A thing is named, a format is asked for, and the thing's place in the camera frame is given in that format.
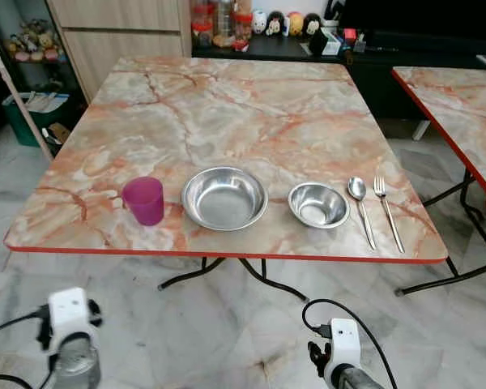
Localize small steel bowl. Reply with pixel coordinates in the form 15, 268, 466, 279
288, 182, 351, 229

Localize purple plastic cup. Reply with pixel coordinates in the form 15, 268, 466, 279
121, 176, 165, 227

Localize steel spoon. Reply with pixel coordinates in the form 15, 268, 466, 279
347, 177, 377, 250

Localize steel fork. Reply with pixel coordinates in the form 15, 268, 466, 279
373, 177, 406, 254

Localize large steel bowl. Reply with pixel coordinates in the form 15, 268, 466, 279
181, 166, 269, 232

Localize green plastic bin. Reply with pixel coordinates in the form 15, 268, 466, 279
2, 92, 70, 149

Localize white papers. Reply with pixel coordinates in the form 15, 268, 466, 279
20, 92, 69, 113

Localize wooden broom stick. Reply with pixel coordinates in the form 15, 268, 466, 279
0, 36, 54, 162

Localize small plush toy cluster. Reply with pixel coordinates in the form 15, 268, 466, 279
4, 18, 66, 65

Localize light wooden cabinet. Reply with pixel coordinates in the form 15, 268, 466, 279
47, 0, 194, 103

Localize small white box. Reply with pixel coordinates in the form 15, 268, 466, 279
320, 31, 343, 57

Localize black toy figure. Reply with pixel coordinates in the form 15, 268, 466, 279
303, 13, 323, 39

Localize yellow toy figure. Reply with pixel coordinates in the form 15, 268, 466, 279
286, 11, 305, 37

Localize black television screen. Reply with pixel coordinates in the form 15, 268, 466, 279
339, 0, 486, 43

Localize dark brown toy figure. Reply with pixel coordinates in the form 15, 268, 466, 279
266, 11, 286, 37

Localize white toy figure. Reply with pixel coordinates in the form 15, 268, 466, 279
252, 10, 268, 36

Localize red jar with snacks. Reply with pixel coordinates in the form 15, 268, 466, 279
232, 4, 254, 44

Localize red lidded snack jar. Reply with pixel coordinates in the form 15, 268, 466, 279
191, 2, 215, 49

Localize clear glass jar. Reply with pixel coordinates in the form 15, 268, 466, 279
213, 0, 234, 46

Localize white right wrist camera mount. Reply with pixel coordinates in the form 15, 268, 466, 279
324, 318, 363, 383

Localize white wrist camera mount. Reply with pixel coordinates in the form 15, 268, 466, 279
324, 318, 363, 383
47, 288, 94, 357

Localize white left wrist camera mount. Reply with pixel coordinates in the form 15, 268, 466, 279
47, 288, 94, 357

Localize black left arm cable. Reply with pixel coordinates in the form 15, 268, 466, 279
0, 310, 49, 389

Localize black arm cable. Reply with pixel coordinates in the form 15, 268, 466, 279
301, 298, 400, 389
0, 310, 49, 389

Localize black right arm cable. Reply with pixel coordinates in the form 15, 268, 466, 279
301, 298, 400, 389

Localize black crossed table leg frame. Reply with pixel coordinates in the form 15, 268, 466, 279
394, 169, 486, 297

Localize black curved table leg frame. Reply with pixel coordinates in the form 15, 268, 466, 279
157, 256, 311, 303

